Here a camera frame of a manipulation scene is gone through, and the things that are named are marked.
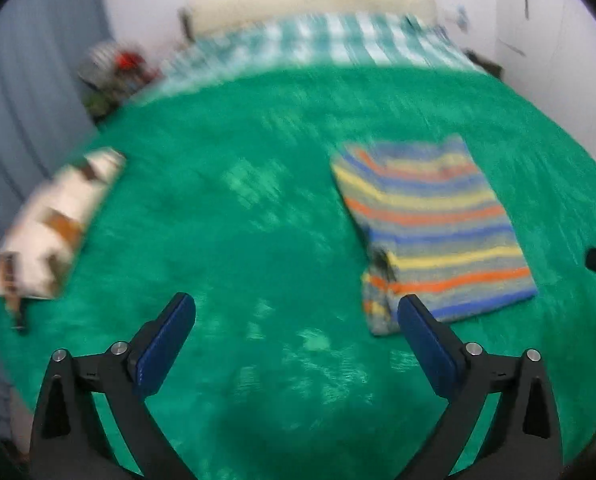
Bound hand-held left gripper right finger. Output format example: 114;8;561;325
397;295;564;480

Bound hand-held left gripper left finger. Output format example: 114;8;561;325
29;292;197;480

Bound striped knitted sweater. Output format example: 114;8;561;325
330;134;538;337

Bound pile of mixed clothes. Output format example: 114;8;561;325
78;67;154;121

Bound green floral bedspread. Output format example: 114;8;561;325
0;62;596;480

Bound cream brown patterned cushion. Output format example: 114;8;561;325
0;147;127;302

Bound dark bedside table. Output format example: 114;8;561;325
465;49;504;78

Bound white wardrobe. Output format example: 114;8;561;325
493;0;596;151

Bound blue-grey curtain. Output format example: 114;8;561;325
0;0;113;441

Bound grey knitted cloth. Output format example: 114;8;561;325
80;40;121;78

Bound green plaid bed sheet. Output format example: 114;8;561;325
150;11;486;98

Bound cream padded headboard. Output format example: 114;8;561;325
178;0;438;41

